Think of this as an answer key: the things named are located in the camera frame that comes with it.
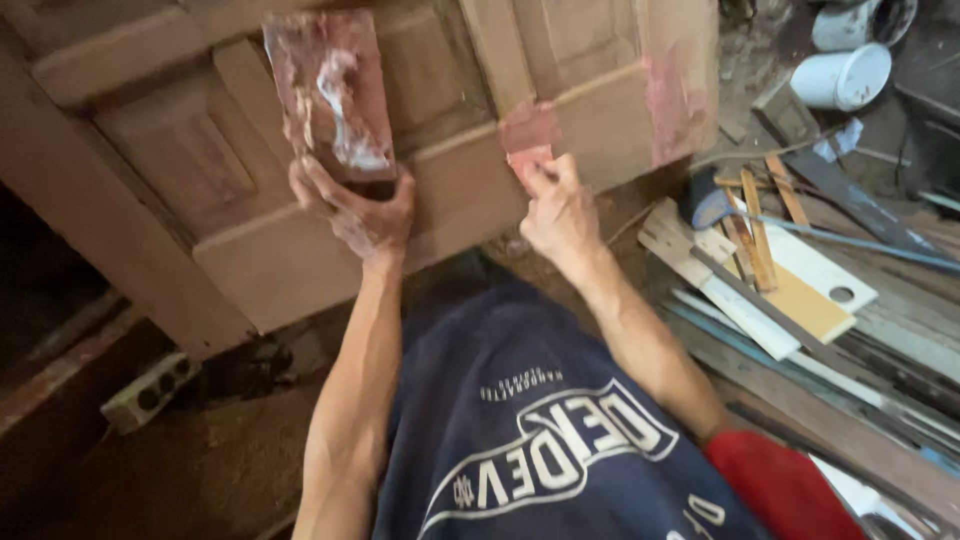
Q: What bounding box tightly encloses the person's right hand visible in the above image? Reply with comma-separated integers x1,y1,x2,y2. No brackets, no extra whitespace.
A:
518,153,603,273

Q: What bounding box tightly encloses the brown wooden panel door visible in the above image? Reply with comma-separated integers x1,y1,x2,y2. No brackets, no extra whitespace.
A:
0,0,723,363

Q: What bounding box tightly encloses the white power strip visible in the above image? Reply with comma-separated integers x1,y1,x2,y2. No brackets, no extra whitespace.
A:
99,351,202,436

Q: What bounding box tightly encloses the person's left hand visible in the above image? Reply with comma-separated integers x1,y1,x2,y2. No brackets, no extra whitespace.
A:
288,155,417,264

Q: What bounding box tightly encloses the red sleeve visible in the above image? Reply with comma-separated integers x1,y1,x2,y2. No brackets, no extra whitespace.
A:
702,429,870,540

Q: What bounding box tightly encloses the putty-smeared board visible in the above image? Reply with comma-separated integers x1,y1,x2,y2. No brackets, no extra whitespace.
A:
261,9,399,184

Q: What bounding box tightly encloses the heap of wood offcuts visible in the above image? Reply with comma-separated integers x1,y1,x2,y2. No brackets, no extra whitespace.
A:
637,78,960,526

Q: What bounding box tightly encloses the navy printed shirt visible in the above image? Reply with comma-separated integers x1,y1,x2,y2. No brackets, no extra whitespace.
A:
371,281,774,540

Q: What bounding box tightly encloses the pink putty scraper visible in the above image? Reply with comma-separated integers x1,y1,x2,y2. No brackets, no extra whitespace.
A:
498,101,564,198

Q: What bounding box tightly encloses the white plastic bucket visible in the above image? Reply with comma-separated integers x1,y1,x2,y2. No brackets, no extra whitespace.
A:
789,42,894,114

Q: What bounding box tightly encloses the white paint bucket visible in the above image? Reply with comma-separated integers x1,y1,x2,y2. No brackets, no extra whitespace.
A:
811,0,919,54

